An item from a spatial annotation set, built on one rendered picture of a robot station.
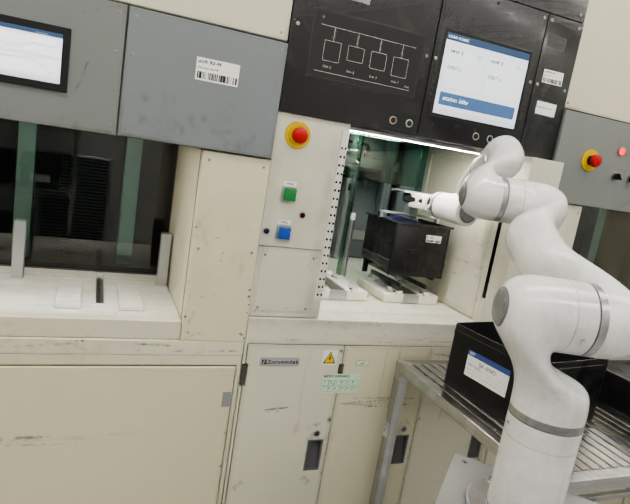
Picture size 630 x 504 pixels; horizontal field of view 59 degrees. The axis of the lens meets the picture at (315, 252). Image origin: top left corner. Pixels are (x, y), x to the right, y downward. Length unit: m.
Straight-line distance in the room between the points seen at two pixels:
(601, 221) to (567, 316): 1.83
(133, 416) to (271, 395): 0.36
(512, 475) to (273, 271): 0.76
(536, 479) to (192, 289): 0.86
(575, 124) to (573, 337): 1.05
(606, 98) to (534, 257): 1.01
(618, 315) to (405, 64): 0.87
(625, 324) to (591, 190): 1.05
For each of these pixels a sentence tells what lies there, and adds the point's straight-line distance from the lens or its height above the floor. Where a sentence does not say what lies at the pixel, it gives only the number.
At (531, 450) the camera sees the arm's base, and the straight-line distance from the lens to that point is 1.01.
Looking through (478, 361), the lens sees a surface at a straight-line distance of 1.49.
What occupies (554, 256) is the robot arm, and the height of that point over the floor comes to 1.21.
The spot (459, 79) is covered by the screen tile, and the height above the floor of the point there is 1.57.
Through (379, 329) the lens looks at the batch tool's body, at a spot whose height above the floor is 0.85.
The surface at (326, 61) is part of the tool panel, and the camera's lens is 1.44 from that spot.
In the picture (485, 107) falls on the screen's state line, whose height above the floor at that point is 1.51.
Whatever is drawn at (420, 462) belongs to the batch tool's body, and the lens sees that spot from 1.93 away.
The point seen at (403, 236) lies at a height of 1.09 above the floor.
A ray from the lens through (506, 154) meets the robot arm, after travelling 1.33.
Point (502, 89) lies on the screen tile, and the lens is 1.71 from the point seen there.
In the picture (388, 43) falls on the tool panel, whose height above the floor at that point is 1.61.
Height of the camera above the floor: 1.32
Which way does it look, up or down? 10 degrees down
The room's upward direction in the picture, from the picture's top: 9 degrees clockwise
